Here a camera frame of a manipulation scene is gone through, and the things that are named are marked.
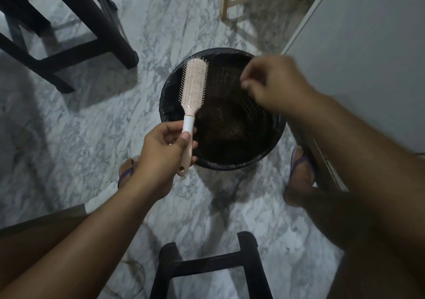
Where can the person's left hand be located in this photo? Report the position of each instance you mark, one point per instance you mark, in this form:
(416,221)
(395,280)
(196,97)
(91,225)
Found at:
(161,159)

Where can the black waste bin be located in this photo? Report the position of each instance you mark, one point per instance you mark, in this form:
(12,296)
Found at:
(232,161)

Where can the white cabinet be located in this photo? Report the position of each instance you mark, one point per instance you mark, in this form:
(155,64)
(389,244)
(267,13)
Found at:
(365,60)

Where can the tall black stool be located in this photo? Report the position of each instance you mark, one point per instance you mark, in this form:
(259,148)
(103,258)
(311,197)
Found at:
(96,10)

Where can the black plastic stool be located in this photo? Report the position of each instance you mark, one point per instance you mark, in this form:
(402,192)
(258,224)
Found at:
(206,264)

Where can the person's right hand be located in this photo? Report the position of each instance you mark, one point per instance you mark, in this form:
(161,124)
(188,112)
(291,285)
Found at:
(279,84)

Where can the person's left forearm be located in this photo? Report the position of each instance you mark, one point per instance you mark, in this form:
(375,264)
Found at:
(76,249)

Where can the pink hairbrush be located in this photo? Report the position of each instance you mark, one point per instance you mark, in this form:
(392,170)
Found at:
(193,83)

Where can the person's right forearm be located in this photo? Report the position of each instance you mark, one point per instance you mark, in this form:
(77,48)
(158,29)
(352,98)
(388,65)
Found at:
(372,176)

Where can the purple flip-flop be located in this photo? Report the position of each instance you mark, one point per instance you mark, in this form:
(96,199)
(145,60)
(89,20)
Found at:
(300,161)
(125,173)

